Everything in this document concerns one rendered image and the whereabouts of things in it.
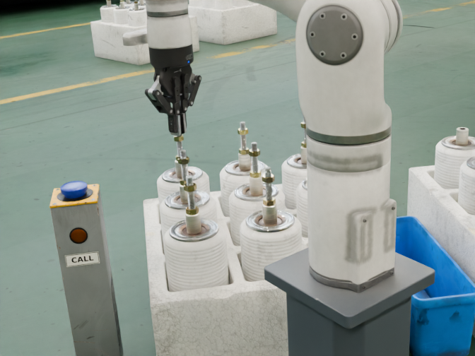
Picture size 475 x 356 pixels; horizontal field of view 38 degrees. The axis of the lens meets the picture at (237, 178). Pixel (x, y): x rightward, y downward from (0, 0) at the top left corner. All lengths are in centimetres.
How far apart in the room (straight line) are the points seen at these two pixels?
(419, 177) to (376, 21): 77
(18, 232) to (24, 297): 32
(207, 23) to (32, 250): 241
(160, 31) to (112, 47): 241
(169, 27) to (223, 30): 258
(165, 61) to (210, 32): 266
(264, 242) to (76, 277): 29
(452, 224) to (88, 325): 65
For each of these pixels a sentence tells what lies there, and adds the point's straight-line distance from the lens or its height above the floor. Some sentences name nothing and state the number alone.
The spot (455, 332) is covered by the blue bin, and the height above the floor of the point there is 5.
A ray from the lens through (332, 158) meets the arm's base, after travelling 73.
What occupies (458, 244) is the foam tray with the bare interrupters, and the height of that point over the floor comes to 13.
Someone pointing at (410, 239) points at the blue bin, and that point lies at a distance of 141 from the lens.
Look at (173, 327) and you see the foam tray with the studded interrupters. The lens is 104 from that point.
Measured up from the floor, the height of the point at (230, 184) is 24.
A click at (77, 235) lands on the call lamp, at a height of 26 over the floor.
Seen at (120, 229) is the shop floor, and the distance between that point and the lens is 168.
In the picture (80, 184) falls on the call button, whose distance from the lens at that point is 106.
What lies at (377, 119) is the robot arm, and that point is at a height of 50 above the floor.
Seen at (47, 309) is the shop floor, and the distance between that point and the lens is 141.
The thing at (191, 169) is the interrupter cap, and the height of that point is 25.
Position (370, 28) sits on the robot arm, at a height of 59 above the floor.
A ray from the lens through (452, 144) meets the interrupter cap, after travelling 139.
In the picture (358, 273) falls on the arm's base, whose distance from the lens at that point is 78.
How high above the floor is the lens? 71
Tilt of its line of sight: 22 degrees down
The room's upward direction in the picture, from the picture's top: 4 degrees counter-clockwise
